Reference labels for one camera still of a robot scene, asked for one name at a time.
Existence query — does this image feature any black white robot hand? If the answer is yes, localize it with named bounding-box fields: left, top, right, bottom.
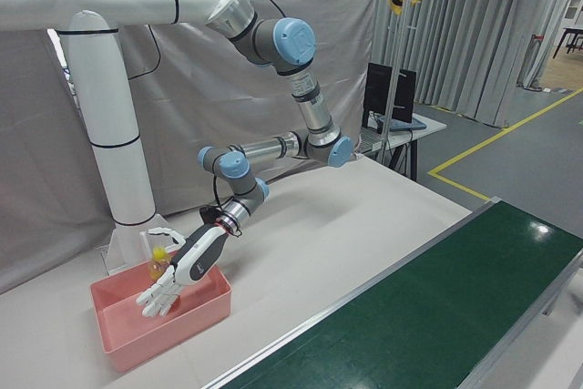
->
left=136, top=223, right=228, bottom=318

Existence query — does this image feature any yellow-capped orange drink bottle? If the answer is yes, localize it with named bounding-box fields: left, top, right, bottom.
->
left=148, top=246, right=177, bottom=282

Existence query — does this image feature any pink plastic basket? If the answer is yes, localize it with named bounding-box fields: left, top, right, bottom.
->
left=89, top=241, right=232, bottom=373

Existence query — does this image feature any white tubular robot stand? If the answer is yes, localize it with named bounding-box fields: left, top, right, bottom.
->
left=0, top=0, right=245, bottom=277

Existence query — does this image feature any grey cloth backdrop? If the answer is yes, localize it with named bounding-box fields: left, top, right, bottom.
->
left=0, top=0, right=382, bottom=294

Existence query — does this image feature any blue-grey keyboard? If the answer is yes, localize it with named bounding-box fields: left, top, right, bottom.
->
left=382, top=117, right=427, bottom=132

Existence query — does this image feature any black computer monitor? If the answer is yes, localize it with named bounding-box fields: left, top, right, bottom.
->
left=365, top=62, right=418, bottom=125

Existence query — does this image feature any green conveyor belt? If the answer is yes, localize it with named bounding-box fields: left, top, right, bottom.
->
left=199, top=197, right=583, bottom=389

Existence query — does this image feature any grey pleated curtain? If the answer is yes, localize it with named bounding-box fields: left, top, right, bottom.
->
left=371, top=0, right=578, bottom=128

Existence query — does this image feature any dark wooden table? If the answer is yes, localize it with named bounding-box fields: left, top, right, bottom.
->
left=553, top=26, right=583, bottom=60

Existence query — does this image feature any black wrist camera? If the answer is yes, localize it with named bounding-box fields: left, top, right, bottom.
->
left=199, top=206, right=224, bottom=226

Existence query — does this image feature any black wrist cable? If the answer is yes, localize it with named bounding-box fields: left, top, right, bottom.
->
left=210, top=173, right=228, bottom=213

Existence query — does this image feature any black stand cable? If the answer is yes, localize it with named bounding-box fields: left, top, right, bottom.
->
left=128, top=24, right=161, bottom=81

